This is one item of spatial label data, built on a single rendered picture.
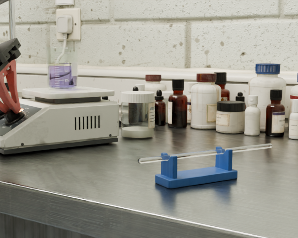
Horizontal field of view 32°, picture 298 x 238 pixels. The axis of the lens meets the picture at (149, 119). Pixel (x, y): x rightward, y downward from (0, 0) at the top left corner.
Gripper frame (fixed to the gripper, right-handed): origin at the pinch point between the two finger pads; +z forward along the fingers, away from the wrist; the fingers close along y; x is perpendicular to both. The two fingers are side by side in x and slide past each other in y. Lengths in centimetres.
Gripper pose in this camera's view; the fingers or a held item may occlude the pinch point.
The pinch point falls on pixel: (12, 108)
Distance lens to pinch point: 82.1
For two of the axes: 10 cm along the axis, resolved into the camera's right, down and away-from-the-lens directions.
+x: -1.5, 5.0, -8.5
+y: -9.1, 2.7, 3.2
